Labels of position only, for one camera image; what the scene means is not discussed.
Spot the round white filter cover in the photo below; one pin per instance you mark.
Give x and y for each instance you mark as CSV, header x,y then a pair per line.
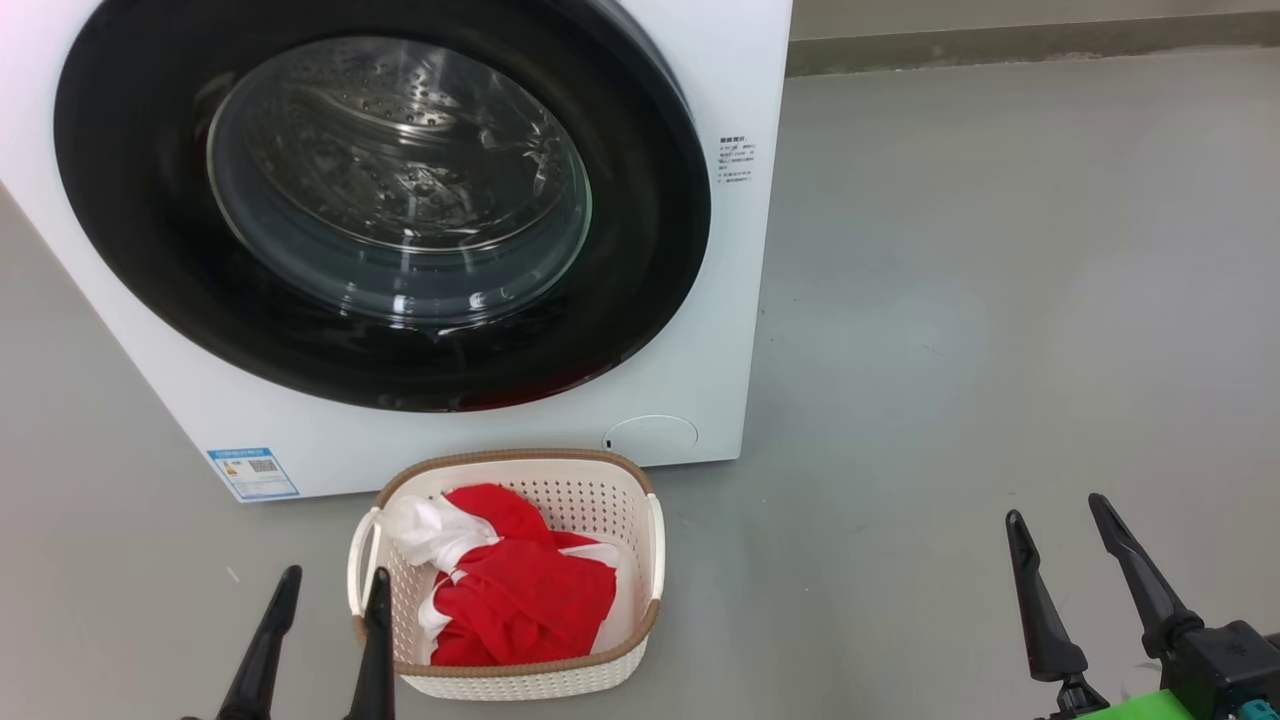
x,y
652,438

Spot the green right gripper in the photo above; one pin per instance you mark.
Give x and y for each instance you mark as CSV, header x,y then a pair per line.
x,y
1130,710

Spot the blue energy label sticker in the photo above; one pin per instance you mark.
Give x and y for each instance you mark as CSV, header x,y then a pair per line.
x,y
253,473

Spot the red and white garment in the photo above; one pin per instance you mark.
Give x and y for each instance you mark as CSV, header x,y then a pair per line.
x,y
520,600

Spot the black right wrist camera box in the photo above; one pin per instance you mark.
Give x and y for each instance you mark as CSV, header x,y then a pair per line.
x,y
1230,665

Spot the grey wall baseboard strip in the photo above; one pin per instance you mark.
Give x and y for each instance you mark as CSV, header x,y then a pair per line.
x,y
1000,45

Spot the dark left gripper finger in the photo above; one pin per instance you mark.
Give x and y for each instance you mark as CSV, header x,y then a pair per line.
x,y
262,660
375,660

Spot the white front-load washing machine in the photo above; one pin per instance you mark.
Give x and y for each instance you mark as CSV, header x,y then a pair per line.
x,y
720,340

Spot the black round glass washer door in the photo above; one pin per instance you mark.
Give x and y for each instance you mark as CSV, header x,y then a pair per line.
x,y
640,250

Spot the cream perforated basket brown rim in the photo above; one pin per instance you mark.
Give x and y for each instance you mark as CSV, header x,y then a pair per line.
x,y
600,500

